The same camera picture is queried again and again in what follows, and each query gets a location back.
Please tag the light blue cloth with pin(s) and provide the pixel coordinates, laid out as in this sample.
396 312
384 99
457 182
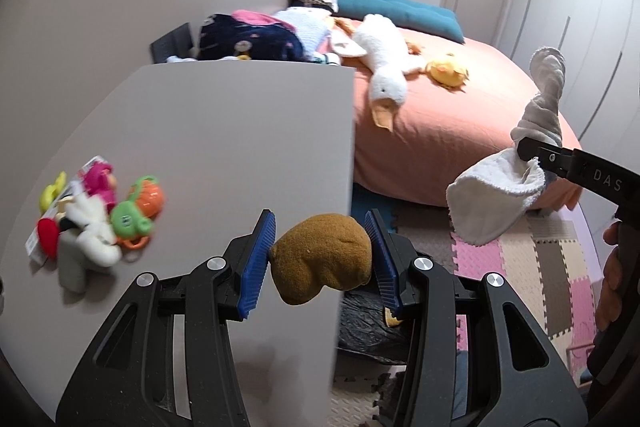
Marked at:
310 27

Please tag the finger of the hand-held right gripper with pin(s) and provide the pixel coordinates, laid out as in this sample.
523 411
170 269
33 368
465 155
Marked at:
547 153

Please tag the red plush piece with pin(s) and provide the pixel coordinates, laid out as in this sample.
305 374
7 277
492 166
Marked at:
47 234

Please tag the white plush toy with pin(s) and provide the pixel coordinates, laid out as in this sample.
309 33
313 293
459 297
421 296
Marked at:
85 237

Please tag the pink cloth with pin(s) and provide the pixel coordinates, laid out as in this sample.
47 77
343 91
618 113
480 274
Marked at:
250 16

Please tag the navy patterned blanket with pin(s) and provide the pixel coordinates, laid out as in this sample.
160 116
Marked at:
250 39

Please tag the yellow duck plush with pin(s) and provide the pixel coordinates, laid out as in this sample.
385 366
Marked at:
447 69

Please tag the brown plush toy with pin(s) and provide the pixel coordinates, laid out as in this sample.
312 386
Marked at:
320 257

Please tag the teal cushion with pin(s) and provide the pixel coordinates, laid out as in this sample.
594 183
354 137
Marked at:
400 7

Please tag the small yellow toy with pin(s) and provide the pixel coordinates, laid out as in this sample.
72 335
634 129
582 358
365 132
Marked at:
392 319

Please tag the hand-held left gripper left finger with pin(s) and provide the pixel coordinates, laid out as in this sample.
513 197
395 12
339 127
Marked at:
257 257

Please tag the black bin with small toys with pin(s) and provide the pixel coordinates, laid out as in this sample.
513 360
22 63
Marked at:
365 327

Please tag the orange figure toy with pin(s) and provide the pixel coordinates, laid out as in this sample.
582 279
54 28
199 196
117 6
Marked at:
150 199

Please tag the person's right hand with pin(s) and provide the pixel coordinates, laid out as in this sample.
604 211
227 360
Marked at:
609 277

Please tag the striped small cloth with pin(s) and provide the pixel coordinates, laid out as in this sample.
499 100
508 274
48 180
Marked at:
327 59

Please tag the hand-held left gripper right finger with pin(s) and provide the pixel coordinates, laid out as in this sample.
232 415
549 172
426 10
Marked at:
380 257

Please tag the foam puzzle floor mat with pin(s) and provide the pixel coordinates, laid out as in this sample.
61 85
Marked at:
525 257

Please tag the white and grey towel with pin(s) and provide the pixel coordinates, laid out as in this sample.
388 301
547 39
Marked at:
492 202

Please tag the white goose plush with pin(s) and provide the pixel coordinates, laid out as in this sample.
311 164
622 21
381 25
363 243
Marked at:
385 57

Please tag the green figure toy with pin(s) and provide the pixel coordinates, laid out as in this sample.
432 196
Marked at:
125 219

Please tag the bed with orange cover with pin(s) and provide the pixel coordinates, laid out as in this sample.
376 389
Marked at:
450 127

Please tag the pink plush toy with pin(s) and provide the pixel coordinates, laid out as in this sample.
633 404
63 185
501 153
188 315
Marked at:
100 182

